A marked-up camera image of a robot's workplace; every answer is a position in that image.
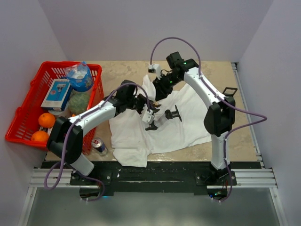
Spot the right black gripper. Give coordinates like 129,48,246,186
153,72,182,101

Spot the blue white razor box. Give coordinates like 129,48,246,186
41,79,72,112

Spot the white printed t-shirt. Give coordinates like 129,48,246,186
109,84,211,167

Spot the upper orange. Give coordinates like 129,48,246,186
38,113,56,128

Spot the lower orange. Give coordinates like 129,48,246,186
31,130,49,142

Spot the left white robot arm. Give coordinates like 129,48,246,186
47,80,155,185

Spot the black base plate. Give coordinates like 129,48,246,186
70,161,237,197

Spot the black metal bracket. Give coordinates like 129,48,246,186
222,87,238,97

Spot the orange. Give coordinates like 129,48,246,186
38,113,56,128
31,130,49,142

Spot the blue plastic bag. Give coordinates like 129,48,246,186
63,62,94,92

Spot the red plastic basket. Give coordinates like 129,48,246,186
5,61,104,155

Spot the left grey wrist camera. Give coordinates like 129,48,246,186
141,109,154,124

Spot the aluminium rail frame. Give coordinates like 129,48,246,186
16,61,289,226

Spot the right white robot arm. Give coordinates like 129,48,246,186
148,52,235,185

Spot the blue red drink can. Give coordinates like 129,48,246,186
91,137,108,155

